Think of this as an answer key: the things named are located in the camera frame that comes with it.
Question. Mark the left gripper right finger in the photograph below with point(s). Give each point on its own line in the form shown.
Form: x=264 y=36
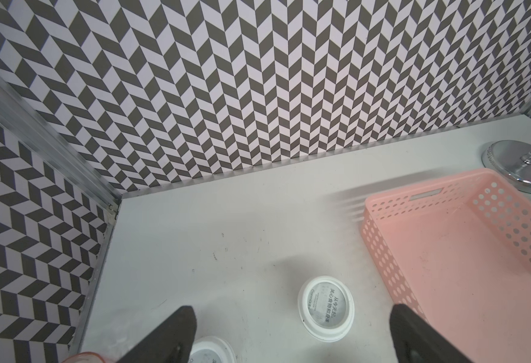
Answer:
x=414 y=340

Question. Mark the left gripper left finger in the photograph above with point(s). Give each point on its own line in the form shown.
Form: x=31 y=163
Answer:
x=171 y=341

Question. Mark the green label yogurt cup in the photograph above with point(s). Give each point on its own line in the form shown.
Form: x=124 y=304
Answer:
x=212 y=350

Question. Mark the red label yogurt cup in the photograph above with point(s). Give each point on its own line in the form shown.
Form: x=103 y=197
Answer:
x=326 y=308

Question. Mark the pink plastic basket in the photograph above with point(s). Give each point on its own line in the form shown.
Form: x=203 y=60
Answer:
x=457 y=251

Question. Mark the clear pink glass cup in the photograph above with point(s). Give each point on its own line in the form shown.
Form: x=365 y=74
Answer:
x=85 y=357

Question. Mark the silver metal cup stand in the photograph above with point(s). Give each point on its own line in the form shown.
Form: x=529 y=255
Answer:
x=512 y=160

